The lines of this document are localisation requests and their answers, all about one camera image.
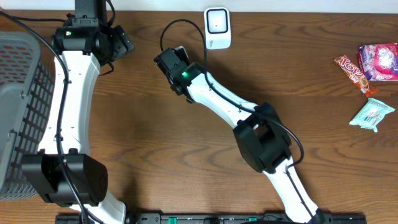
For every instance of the teal wet wipes packet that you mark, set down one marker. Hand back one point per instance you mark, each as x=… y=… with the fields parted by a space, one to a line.
x=371 y=114

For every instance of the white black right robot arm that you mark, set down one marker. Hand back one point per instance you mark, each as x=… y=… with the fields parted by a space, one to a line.
x=263 y=141

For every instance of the orange chocolate bar wrapper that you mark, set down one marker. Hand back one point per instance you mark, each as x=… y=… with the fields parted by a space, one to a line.
x=356 y=75

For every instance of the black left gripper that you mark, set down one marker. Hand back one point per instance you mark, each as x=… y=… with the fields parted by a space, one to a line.
x=125 y=42

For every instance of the red purple pad packet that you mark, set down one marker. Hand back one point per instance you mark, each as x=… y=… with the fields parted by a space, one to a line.
x=378 y=62

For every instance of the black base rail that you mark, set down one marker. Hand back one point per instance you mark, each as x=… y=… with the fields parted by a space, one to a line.
x=155 y=218

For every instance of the grey plastic mesh basket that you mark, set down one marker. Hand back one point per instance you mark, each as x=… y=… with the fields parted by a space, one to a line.
x=26 y=96

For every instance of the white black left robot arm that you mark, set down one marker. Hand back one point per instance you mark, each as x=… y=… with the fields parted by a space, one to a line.
x=63 y=171

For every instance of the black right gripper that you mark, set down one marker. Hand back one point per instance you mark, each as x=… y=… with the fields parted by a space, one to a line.
x=170 y=80

